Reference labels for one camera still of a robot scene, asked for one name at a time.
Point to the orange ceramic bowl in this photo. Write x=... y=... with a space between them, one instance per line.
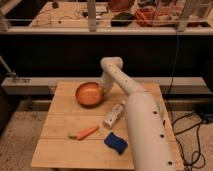
x=89 y=94

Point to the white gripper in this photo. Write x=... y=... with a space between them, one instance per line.
x=106 y=85

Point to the blue sponge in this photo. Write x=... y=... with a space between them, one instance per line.
x=116 y=143

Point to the orange crate on bench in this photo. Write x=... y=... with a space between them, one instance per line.
x=150 y=18

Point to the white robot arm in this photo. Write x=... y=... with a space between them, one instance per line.
x=149 y=143

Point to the white plastic bottle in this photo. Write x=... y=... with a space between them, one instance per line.
x=113 y=115

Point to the black object on bench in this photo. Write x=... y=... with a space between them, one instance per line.
x=122 y=19

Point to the orange toy carrot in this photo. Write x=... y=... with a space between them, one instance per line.
x=83 y=133

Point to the metal clamp at left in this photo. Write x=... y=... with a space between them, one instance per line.
x=13 y=74

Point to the wooden table board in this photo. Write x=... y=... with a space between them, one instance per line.
x=65 y=116

